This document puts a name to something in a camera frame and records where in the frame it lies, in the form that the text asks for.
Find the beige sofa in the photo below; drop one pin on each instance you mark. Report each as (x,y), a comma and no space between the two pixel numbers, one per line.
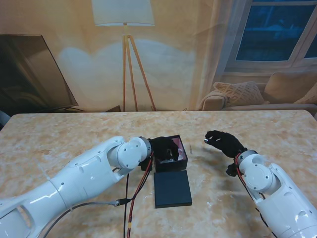
(213,100)

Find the white plastic bag orange logo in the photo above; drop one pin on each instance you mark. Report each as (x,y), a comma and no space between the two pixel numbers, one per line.
(168,161)

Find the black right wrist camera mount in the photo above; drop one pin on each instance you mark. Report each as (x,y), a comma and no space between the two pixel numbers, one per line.
(232,170)

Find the sheer cream curtain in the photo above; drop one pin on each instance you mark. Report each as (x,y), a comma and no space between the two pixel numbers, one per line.
(210,49)

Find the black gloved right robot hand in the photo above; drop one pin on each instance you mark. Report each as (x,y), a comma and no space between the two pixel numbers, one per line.
(227,145)

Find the cream knitted pillow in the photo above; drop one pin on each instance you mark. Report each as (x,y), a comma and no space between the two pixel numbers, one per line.
(240,93)
(309,98)

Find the black gift box lid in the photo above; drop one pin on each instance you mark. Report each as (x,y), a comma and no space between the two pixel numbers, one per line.
(172,189)

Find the dark flat television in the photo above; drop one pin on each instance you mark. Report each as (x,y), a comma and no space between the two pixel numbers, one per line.
(24,74)

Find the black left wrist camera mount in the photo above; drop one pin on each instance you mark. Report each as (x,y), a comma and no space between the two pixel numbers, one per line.
(144,166)

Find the dark grey chair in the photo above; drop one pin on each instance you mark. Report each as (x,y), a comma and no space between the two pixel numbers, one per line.
(3,119)

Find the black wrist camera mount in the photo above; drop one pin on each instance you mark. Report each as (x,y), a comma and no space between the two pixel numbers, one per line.
(232,170)
(144,166)

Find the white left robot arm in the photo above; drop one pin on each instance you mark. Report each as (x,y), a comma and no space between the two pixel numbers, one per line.
(74,178)

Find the white framed window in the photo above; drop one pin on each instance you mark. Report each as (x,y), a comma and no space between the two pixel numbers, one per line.
(267,37)

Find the tripod floor lamp white shade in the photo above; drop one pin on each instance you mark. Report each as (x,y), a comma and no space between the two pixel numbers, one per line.
(123,12)

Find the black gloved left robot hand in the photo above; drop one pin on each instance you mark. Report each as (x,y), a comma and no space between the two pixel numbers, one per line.
(161,145)

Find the plain beige pillow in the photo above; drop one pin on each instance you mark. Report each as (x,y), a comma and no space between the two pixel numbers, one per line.
(287,86)

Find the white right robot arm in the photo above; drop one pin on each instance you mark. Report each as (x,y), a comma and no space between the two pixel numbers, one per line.
(280,196)

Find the black gift box pink inside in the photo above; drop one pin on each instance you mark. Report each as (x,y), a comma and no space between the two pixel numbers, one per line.
(171,167)

